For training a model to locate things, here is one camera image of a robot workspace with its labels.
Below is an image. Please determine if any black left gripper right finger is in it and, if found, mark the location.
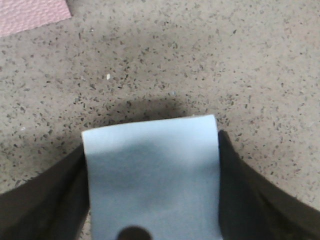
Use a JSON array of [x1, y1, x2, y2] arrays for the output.
[[218, 130, 320, 240]]

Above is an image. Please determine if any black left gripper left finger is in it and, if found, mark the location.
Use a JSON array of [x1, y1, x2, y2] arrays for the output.
[[0, 145, 90, 240]]

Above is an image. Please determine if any light blue foam cube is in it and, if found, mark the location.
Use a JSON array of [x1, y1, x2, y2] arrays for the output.
[[82, 115, 222, 240]]

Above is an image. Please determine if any pink foam cube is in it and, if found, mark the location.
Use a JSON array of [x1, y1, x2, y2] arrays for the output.
[[0, 0, 71, 37]]

